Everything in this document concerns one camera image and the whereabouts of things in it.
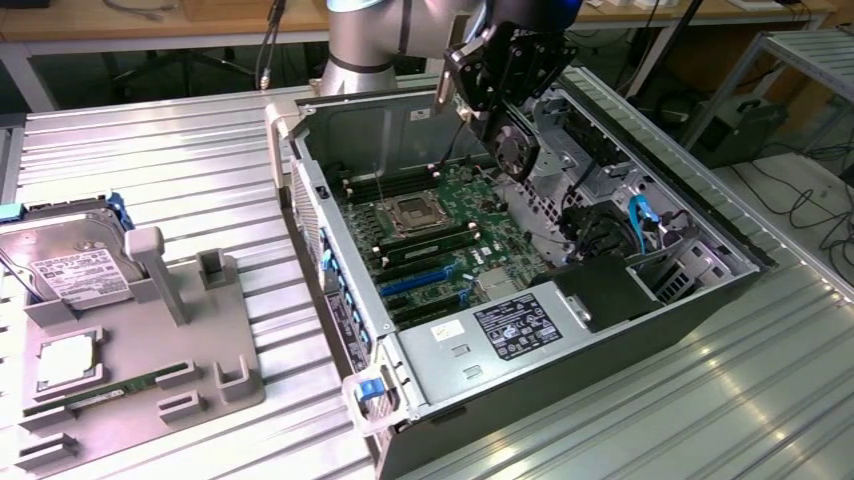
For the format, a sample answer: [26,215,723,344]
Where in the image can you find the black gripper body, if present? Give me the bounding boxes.
[479,0,581,45]

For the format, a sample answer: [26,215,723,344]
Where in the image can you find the black cooling fan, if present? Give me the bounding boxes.
[433,69,559,187]

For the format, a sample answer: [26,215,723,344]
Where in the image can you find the metal disk bay cage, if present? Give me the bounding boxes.
[519,84,643,202]

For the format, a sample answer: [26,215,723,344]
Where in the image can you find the black RAM slot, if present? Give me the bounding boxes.
[371,222,474,251]
[339,168,441,196]

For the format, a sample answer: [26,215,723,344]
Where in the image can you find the green motherboard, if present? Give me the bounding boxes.
[332,155,557,332]

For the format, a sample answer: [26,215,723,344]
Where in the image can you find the installed green RAM stick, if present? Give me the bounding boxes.
[378,234,482,266]

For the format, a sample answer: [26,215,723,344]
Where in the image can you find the silver chipset heatsink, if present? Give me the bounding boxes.
[474,268,537,297]

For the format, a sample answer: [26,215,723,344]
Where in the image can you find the long blue expansion slot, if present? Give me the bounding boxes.
[378,264,458,297]

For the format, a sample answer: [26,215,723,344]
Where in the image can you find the black expansion slot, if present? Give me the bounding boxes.
[389,293,470,324]

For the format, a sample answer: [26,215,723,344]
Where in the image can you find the grey power supply unit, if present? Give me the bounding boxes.
[395,279,597,407]

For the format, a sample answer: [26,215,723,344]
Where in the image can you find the open black PC case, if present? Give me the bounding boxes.
[264,64,780,480]

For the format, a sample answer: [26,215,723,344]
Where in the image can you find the hard disk with white label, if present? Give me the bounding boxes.
[0,211,146,309]

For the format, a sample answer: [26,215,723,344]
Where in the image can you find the grey parts rack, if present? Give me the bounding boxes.
[12,225,268,474]

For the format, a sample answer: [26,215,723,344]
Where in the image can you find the silver CPU chip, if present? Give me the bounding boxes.
[35,339,96,397]

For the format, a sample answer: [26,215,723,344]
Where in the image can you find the loose green RAM stick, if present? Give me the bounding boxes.
[22,368,190,419]

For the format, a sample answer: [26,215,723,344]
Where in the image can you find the CPU socket with metal frame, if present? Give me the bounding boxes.
[375,191,447,237]

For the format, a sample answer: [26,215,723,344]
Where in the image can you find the hanging black cable with plug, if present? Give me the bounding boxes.
[255,0,290,92]

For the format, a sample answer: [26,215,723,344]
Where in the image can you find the black box with handle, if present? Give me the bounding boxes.
[705,98,790,170]

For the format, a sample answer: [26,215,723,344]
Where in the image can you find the black wire bundle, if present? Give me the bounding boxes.
[558,203,635,262]

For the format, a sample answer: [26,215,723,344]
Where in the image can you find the blue flat data wire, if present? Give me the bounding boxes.
[626,193,654,257]

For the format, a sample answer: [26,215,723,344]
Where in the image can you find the metal slat shelf frame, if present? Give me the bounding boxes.
[679,28,854,166]

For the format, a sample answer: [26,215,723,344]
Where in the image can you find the wooden desk with white frame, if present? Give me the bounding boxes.
[0,0,830,114]

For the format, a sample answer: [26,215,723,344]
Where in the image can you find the black floor cables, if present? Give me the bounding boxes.
[726,164,854,251]

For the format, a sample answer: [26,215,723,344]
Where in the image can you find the blue disk carrier bracket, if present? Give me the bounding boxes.
[0,191,139,237]

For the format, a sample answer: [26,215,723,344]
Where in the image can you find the thin black wire on disk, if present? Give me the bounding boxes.
[0,253,36,303]

